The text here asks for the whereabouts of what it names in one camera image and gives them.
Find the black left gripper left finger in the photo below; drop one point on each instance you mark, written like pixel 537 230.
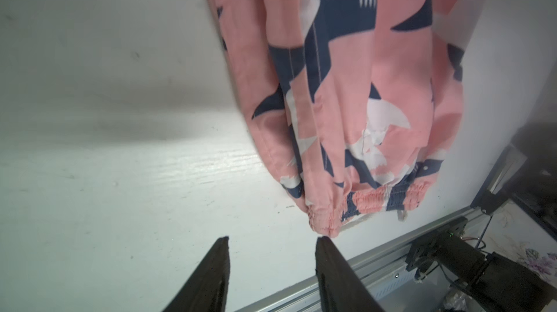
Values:
pixel 207 287

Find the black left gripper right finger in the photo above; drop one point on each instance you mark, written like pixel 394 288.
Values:
pixel 340 289

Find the pink patterned garment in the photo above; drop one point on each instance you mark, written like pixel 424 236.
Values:
pixel 353 105

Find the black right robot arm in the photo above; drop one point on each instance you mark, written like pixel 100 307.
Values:
pixel 494 281

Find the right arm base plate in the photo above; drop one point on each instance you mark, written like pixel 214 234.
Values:
pixel 423 249

